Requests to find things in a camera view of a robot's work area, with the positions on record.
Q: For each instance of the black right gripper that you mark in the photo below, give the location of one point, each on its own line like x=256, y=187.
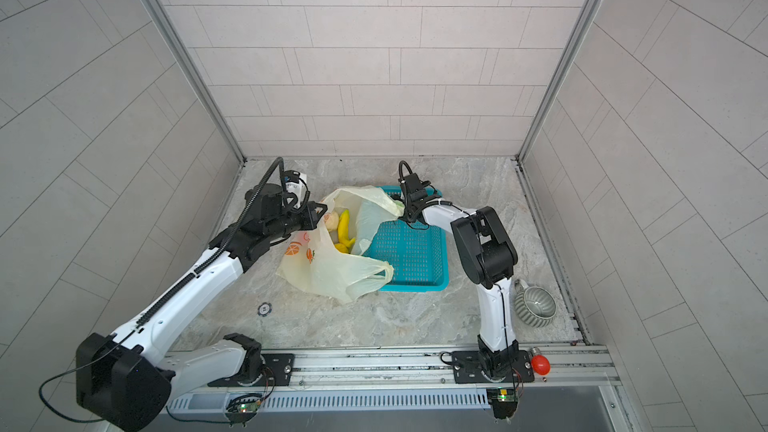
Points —
x=411, y=219

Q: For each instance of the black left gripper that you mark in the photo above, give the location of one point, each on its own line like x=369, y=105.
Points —
x=310, y=219

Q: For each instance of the beige bread roll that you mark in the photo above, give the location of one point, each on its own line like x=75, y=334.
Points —
x=331, y=221

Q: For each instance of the yellow banana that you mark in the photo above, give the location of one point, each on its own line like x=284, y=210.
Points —
x=344, y=242

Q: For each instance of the cream printed plastic bag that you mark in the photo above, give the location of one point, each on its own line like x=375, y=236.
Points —
x=313, y=264

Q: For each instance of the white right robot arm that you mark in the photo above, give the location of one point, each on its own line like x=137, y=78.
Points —
x=488, y=258

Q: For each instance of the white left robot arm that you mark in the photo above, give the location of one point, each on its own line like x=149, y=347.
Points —
x=128, y=377

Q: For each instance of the teal plastic basket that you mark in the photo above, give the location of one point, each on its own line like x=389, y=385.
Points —
x=416, y=253

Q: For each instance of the red emergency stop button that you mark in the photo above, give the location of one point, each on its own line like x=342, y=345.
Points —
x=540, y=365

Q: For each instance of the left green circuit board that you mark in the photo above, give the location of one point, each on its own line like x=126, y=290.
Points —
x=243, y=408

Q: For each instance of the green circuit board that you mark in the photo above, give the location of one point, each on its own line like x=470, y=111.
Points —
x=503, y=402
x=243, y=408

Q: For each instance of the right green circuit board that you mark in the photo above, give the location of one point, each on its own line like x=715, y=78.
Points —
x=503, y=402

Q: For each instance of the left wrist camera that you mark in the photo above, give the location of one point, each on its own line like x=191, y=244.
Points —
x=295, y=182

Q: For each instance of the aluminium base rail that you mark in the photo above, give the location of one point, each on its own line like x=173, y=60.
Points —
x=401, y=379

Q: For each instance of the aluminium corner post right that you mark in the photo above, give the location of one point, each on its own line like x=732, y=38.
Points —
x=584, y=20

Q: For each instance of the aluminium corner post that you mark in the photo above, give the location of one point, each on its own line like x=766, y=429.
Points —
x=584, y=20
x=183, y=58

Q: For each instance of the aluminium corner post left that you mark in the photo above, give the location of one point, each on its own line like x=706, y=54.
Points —
x=183, y=58

